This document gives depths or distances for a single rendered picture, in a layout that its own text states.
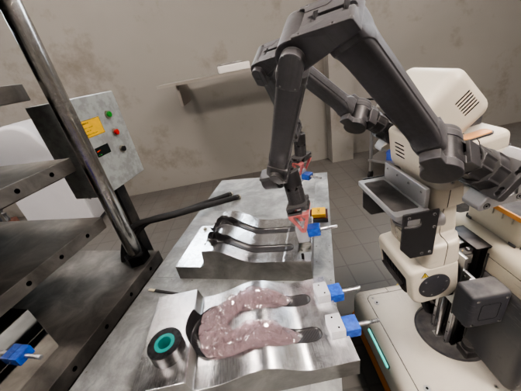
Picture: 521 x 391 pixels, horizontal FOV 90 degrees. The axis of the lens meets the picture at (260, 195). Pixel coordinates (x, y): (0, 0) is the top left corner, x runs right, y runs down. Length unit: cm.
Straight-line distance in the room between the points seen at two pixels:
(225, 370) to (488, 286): 82
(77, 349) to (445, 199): 120
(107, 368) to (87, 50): 360
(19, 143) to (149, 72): 159
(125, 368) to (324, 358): 54
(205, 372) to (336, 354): 31
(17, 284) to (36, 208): 299
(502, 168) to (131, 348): 103
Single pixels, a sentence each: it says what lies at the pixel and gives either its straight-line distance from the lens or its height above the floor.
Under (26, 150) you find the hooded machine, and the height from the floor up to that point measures 105.
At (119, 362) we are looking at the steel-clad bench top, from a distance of 96.
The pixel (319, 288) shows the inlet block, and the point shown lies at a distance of 81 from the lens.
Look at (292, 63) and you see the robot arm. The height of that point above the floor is 147.
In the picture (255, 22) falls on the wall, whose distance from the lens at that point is 371.
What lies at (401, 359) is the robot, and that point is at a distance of 142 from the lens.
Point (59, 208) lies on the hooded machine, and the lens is 389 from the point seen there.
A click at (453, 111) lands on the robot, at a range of 78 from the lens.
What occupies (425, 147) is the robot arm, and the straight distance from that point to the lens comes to 61.
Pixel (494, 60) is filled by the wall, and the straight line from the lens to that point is 503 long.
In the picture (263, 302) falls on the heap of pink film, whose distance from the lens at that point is 77.
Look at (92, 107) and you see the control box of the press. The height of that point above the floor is 142.
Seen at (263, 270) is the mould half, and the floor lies 85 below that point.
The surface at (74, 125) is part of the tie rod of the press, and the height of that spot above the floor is 139.
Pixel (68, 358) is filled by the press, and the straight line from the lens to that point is 110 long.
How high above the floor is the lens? 148
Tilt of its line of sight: 27 degrees down
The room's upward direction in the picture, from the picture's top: 11 degrees counter-clockwise
